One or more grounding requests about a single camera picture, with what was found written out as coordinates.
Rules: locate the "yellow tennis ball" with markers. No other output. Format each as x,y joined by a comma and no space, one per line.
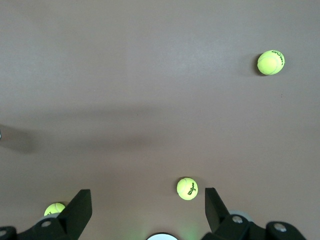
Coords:
271,62
53,209
187,188

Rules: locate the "brown table mat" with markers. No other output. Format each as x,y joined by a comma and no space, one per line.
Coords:
125,75

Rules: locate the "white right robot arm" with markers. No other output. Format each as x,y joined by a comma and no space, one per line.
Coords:
162,237

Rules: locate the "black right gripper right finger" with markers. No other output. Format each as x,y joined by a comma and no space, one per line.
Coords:
217,215

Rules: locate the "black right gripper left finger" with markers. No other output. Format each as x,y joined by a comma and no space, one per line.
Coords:
75,215

